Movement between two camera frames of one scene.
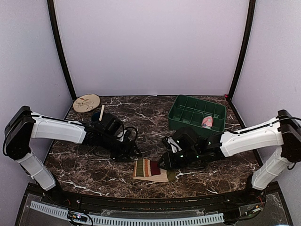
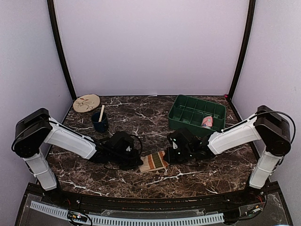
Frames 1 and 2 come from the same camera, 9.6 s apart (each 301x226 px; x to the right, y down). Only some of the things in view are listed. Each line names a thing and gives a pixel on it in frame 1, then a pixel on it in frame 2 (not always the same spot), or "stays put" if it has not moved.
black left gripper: [126, 152] to [135, 162]
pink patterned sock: [207, 122] stays put
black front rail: [196, 202] stays put
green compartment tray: [207, 117] stays put
